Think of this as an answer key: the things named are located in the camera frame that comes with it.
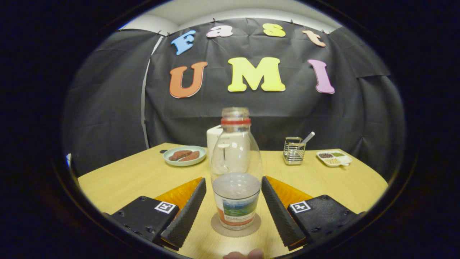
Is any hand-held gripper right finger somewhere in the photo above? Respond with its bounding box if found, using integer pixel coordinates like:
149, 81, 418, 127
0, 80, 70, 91
261, 176, 365, 251

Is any wooden table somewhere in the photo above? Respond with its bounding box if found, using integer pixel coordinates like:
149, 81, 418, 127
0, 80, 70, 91
77, 143, 389, 259

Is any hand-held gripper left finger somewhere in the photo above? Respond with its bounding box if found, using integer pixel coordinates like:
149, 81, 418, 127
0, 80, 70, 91
104, 177, 207, 251

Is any round brown coaster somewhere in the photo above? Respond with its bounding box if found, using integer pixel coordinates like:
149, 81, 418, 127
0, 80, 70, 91
211, 212, 262, 238

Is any pale green plate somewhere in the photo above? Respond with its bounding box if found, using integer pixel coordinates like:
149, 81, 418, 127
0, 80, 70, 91
163, 146, 207, 167

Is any white divided snack tray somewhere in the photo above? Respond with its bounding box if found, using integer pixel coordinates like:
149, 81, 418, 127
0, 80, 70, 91
316, 150, 353, 168

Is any clear plastic juice bottle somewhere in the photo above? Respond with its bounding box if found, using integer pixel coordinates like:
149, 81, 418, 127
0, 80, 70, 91
211, 107, 263, 231

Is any metal wire utensil holder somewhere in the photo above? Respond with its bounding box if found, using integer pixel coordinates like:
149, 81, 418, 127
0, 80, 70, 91
283, 137, 306, 165

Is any white toaster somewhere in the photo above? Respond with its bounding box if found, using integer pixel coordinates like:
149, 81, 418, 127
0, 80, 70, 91
207, 125, 223, 168

